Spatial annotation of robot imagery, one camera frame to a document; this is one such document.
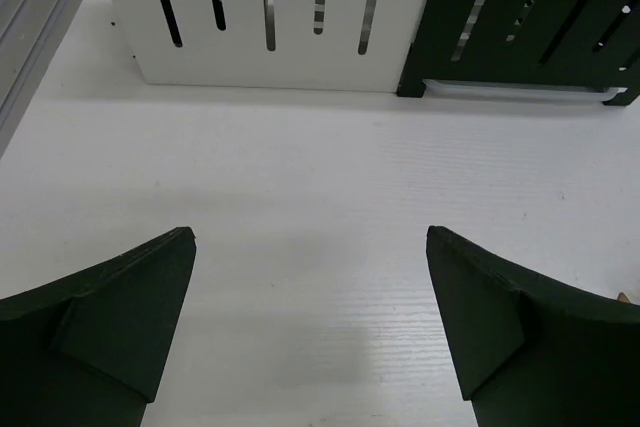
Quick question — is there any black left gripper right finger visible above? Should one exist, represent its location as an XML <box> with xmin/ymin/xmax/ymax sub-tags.
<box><xmin>426</xmin><ymin>226</ymin><xmax>639</xmax><ymax>426</ymax></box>

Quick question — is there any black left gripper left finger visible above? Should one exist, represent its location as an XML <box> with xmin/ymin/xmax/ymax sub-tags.
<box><xmin>1</xmin><ymin>227</ymin><xmax>196</xmax><ymax>426</ymax></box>

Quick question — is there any black slotted utensil container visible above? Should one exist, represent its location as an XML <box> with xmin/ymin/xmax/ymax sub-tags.
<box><xmin>397</xmin><ymin>0</ymin><xmax>639</xmax><ymax>106</ymax></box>

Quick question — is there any white slotted utensil container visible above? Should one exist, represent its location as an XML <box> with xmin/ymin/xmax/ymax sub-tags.
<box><xmin>111</xmin><ymin>0</ymin><xmax>425</xmax><ymax>92</ymax></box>

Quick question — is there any aluminium frame rail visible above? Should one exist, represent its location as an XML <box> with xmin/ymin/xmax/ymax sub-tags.
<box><xmin>0</xmin><ymin>0</ymin><xmax>83</xmax><ymax>151</ymax></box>

